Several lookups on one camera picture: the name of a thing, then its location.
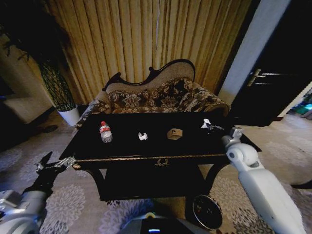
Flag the white plant pot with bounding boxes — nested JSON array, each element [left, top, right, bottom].
[[57, 105, 81, 127]]

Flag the black wooden coffee table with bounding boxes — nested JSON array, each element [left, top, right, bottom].
[[59, 112, 263, 202]]

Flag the small brown cardboard box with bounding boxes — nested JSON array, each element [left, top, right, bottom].
[[167, 128, 183, 141]]

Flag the beige low cabinet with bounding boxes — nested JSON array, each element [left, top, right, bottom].
[[2, 94, 55, 124]]

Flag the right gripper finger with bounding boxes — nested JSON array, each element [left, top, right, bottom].
[[207, 124, 225, 134]]

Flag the dark green potted plant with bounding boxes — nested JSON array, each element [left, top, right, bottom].
[[0, 0, 77, 112]]

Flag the silver door handle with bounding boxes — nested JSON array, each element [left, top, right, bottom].
[[247, 69, 266, 87]]

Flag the clear plastic water bottle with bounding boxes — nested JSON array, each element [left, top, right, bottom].
[[99, 121, 114, 144]]

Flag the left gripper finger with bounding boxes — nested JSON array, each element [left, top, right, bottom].
[[54, 156, 77, 169], [35, 151, 54, 172]]

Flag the black round trash bin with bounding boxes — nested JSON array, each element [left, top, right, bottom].
[[192, 194, 224, 230]]

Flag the beige pleated curtain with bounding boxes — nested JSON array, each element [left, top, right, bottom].
[[45, 0, 254, 104]]

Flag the white door frame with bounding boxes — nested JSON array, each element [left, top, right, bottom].
[[217, 0, 292, 98]]

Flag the floral patterned sofa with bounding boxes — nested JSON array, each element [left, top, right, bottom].
[[76, 58, 231, 129]]

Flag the dark door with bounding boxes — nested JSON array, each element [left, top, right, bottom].
[[230, 0, 312, 127]]

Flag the grey floral rug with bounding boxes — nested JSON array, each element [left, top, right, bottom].
[[0, 114, 312, 234]]

